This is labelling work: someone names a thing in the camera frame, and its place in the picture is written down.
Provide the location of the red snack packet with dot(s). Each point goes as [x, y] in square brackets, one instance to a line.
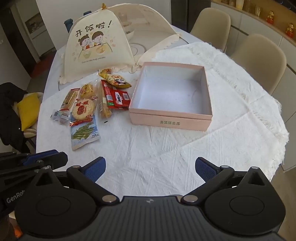
[116, 97]

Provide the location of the black jacket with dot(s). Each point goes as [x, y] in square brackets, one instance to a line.
[9, 109]

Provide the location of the framed wall picture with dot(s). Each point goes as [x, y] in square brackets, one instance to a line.
[33, 22]

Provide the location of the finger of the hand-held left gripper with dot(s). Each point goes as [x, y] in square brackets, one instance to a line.
[48, 152]
[59, 160]

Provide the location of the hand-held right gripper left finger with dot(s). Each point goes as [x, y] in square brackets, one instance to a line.
[94, 170]

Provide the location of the round rice cracker packet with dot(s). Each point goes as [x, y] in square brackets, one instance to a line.
[82, 110]

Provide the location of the yellow cushion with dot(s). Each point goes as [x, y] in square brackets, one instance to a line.
[27, 111]

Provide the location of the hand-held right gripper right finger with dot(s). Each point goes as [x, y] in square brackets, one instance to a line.
[205, 168]

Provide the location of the clear biscuit stick packet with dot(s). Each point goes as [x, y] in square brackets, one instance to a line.
[104, 109]

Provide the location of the light blue snack packet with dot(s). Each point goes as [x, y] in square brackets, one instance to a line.
[84, 134]

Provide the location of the square yellow cracker packet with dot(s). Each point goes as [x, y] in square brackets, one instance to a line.
[87, 90]

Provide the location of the beige chair with cushion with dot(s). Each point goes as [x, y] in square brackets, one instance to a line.
[34, 133]

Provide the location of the beige dining chair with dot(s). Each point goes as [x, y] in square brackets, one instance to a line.
[208, 23]
[259, 58]

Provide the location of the yellow cartoon snack packet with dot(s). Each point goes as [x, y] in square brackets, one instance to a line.
[115, 80]

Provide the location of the long orange wafer packet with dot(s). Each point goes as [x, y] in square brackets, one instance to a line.
[69, 99]

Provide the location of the dark tall cabinet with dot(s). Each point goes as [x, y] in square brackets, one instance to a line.
[185, 14]

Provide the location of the cream cartoon canvas bag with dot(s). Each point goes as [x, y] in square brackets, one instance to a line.
[92, 58]

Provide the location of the red gold figurine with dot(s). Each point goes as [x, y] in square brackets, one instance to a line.
[269, 18]
[289, 31]

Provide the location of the white textured tablecloth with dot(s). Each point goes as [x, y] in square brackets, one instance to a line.
[161, 143]

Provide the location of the pink cardboard box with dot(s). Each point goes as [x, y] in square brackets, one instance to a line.
[171, 121]

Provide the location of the glass table turntable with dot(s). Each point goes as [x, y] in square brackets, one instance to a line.
[159, 39]

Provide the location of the small silver candy packet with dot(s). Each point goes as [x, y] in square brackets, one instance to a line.
[60, 117]

